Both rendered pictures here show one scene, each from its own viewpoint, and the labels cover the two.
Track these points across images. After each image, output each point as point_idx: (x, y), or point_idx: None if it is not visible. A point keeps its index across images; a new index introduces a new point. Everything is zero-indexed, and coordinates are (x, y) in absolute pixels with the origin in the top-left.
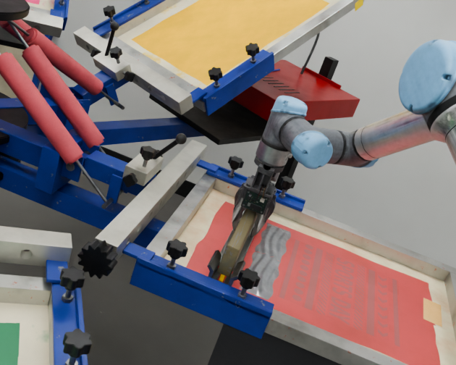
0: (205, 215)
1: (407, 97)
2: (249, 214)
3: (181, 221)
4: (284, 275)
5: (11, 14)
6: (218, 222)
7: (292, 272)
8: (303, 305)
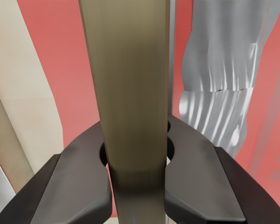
0: None
1: None
2: (139, 208)
3: None
4: (260, 129)
5: None
6: (44, 14)
7: None
8: None
